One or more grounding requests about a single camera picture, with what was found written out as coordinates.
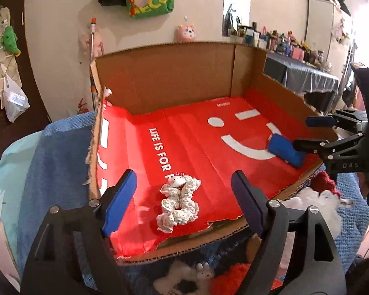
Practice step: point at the table with dark cloth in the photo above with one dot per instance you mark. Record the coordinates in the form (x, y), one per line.
(301, 73)

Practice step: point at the white knit scrunchie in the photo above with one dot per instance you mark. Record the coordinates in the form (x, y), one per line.
(178, 206)

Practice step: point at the row of cosmetic bottles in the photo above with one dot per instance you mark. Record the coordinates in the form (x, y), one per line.
(279, 41)

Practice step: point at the pale pink plush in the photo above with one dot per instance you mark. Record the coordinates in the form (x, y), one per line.
(85, 41)

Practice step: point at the clear plastic bag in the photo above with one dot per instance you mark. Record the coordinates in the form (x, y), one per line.
(15, 98)

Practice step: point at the wall mirror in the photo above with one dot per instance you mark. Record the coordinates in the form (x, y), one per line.
(236, 6)

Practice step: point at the white fluffy yarn bundle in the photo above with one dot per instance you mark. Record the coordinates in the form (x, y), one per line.
(316, 209)

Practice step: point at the dark wooden door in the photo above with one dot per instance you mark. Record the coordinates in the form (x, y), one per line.
(30, 76)

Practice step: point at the pink plush toy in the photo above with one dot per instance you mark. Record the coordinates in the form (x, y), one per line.
(186, 33)

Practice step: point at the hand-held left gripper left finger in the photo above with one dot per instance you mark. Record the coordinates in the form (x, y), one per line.
(120, 202)

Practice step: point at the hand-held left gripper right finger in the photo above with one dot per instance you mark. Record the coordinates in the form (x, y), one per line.
(249, 202)

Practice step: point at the white bunny plush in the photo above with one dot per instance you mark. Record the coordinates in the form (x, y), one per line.
(184, 278)

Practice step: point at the cardboard box with red lining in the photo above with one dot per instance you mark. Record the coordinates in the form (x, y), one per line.
(187, 135)

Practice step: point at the blue cloth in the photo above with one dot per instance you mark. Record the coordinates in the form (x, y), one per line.
(283, 149)

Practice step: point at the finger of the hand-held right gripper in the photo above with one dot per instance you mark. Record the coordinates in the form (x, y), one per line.
(310, 147)
(321, 121)

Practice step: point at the light red knit piece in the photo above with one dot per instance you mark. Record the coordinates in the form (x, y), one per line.
(230, 279)

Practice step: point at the white wardrobe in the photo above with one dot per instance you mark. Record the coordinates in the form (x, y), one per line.
(319, 27)

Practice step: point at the pale printed bed sheet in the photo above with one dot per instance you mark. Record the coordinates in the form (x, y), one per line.
(6, 196)

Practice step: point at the green plush toy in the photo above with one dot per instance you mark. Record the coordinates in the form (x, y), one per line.
(9, 40)

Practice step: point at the blue knit blanket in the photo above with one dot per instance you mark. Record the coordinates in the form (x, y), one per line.
(64, 159)

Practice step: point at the pole with orange top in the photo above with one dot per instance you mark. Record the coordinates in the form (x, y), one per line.
(93, 46)

